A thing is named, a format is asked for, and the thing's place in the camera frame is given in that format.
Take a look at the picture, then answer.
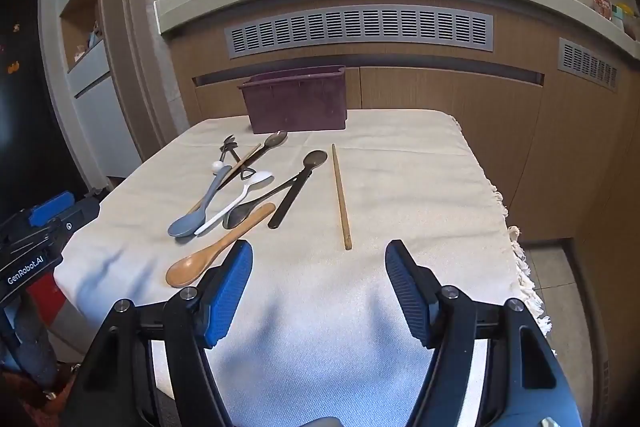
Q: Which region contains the light wooden spoon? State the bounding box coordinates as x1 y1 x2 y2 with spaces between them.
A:
165 202 277 289

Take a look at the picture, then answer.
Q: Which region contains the white shelf unit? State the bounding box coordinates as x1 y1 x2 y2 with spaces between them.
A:
37 0 143 188

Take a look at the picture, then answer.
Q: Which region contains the wooden chopstick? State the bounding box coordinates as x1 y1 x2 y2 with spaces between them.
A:
331 144 353 251
186 143 263 214

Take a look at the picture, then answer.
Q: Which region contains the black fridge with magnets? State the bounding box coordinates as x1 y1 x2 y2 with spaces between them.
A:
0 0 88 228

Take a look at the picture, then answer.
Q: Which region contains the blue-grey plastic spoon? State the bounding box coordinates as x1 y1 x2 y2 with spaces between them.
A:
167 163 234 239

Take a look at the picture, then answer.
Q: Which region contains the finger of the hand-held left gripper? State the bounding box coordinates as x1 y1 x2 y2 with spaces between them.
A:
28 191 75 228

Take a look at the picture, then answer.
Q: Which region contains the small grey vent grille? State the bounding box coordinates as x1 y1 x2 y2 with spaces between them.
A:
557 37 621 94

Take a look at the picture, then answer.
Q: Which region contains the long grey vent grille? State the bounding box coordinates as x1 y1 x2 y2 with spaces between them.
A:
224 5 495 60

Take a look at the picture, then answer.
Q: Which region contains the purple plastic utensil bin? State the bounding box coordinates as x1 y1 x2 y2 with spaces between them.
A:
237 65 348 134

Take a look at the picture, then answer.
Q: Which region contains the white plastic spoon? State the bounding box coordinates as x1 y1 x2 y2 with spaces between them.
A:
194 170 275 236

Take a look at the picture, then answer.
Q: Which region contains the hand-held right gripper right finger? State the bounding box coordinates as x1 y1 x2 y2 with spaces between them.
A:
384 239 583 427

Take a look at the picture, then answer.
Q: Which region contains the white tablecloth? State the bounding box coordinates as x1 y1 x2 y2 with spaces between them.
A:
52 108 553 408

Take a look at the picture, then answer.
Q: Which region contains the wooden cabinet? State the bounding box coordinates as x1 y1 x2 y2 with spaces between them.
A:
165 0 640 258

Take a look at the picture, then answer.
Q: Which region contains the brown-grey long spoon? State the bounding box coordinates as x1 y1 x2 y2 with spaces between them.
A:
216 130 289 192

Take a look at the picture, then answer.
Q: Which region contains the dark brown flat-handled spoon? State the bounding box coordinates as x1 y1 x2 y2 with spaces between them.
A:
268 150 329 230

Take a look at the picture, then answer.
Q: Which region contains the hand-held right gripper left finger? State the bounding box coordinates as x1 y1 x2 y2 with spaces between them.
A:
60 238 254 427

